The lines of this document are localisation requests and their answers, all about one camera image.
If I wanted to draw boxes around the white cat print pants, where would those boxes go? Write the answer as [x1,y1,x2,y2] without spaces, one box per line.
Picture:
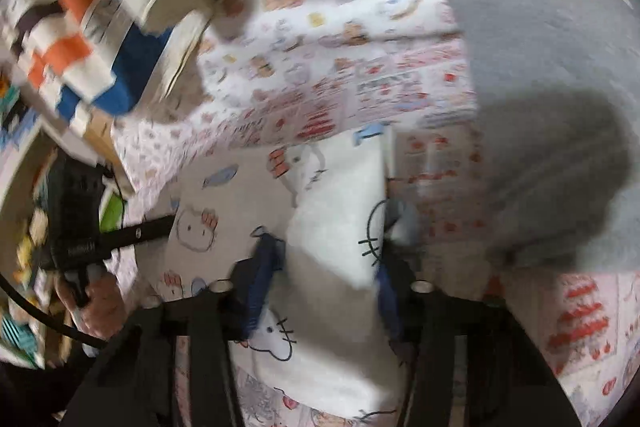
[160,126,417,423]

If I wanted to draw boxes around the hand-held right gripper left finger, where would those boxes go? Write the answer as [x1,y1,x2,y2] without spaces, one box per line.
[65,232,288,427]

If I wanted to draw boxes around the grey folded garment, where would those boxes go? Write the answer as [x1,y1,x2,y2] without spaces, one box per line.
[430,0,640,277]

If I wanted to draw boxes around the person's left hand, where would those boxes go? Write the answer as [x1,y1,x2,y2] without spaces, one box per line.
[54,266,131,341]

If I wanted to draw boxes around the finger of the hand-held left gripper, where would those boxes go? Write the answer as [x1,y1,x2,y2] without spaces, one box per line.
[100,213,177,255]

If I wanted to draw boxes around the green storage box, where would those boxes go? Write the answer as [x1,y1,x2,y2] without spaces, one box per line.
[99,194,126,234]

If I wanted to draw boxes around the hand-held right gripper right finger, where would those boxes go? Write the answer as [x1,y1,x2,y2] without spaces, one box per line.
[372,252,581,427]

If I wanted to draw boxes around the printed bed sheet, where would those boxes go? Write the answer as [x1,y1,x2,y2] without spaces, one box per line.
[110,0,640,427]

